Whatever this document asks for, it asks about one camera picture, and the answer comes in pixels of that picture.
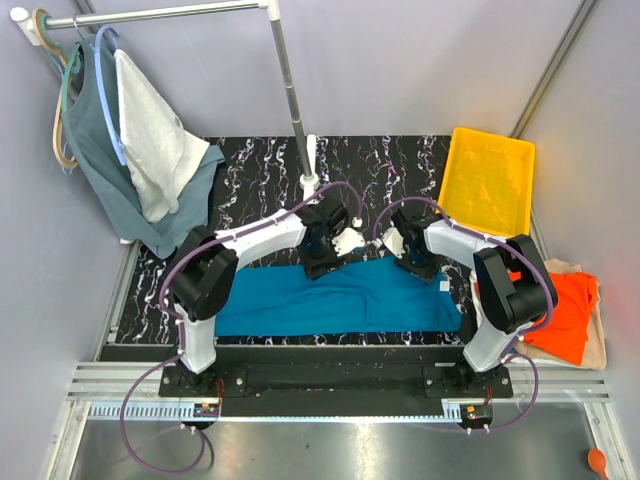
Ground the light blue hanger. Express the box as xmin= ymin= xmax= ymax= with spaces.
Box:
xmin=93 ymin=25 xmax=126 ymax=166

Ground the wooden hanger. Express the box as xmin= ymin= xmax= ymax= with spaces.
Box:
xmin=31 ymin=8 xmax=77 ymax=171

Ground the aluminium corner rail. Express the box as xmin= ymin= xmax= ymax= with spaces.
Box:
xmin=509 ymin=0 xmax=600 ymax=139

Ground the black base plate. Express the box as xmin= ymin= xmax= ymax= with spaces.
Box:
xmin=159 ymin=345 xmax=513 ymax=420

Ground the beige folded t-shirt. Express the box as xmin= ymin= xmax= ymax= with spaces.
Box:
xmin=519 ymin=257 xmax=608 ymax=372

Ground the orange rubber bulb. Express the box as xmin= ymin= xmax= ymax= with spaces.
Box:
xmin=587 ymin=448 xmax=609 ymax=480

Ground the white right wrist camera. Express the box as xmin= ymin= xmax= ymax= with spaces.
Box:
xmin=372 ymin=227 xmax=406 ymax=259

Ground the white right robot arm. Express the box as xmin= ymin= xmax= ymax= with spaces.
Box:
xmin=383 ymin=208 xmax=558 ymax=397

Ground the grey-green hanging shirt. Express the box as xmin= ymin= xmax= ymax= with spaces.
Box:
xmin=61 ymin=36 xmax=224 ymax=259

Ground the white hanging shirt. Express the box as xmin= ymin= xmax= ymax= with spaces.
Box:
xmin=114 ymin=49 xmax=209 ymax=223

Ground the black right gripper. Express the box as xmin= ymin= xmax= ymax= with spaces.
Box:
xmin=393 ymin=244 xmax=445 ymax=285

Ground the metal clothes rack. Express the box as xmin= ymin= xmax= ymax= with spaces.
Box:
xmin=10 ymin=1 xmax=319 ymax=198

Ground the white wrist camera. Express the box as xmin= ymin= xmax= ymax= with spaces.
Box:
xmin=372 ymin=227 xmax=406 ymax=259
xmin=331 ymin=217 xmax=366 ymax=258

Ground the orange folded t-shirt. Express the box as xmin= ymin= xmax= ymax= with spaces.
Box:
xmin=509 ymin=269 xmax=599 ymax=366

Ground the blue t-shirt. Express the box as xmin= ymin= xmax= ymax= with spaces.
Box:
xmin=214 ymin=257 xmax=462 ymax=337

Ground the green hanger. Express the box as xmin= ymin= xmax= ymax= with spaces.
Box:
xmin=60 ymin=42 xmax=82 ymax=110

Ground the yellow plastic bin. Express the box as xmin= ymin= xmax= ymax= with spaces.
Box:
xmin=438 ymin=127 xmax=536 ymax=237

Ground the white folded t-shirt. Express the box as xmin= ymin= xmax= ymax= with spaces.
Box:
xmin=470 ymin=279 xmax=485 ymax=327

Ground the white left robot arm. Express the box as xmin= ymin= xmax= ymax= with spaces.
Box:
xmin=163 ymin=197 xmax=365 ymax=396

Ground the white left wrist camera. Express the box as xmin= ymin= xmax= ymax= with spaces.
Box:
xmin=331 ymin=217 xmax=366 ymax=258

